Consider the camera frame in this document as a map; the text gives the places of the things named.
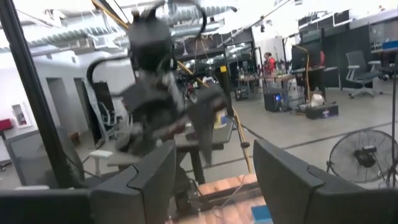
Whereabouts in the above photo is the person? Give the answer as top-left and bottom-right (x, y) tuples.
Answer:
(262, 52), (277, 76)

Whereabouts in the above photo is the black aluminium rig frame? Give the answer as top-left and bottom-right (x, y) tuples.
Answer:
(0, 0), (262, 215)

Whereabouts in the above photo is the white fire extinguisher cabinet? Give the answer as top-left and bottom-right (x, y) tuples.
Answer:
(11, 102), (32, 129)

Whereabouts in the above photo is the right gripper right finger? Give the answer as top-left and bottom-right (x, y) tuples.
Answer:
(253, 139), (398, 224)

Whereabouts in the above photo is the black computer tower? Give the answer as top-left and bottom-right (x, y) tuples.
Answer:
(263, 89), (284, 113)

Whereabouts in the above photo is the black floor fan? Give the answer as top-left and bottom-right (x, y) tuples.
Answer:
(325, 129), (398, 184)

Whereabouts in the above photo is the blue kitchen sponge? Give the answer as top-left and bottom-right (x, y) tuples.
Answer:
(251, 204), (274, 224)

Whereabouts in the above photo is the black equipment case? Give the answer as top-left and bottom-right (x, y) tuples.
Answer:
(304, 102), (340, 121)

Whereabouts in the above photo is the white stool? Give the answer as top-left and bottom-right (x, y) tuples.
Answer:
(88, 149), (114, 177)

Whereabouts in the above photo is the grey office chair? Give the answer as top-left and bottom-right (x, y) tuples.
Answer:
(345, 50), (386, 100)

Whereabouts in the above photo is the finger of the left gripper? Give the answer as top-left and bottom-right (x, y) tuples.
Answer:
(116, 130), (161, 156)
(189, 85), (233, 165)

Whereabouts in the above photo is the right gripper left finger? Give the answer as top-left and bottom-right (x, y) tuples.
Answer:
(91, 140), (177, 224)

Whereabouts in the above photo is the black tripod stand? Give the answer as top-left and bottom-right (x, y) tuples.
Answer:
(385, 52), (398, 187)

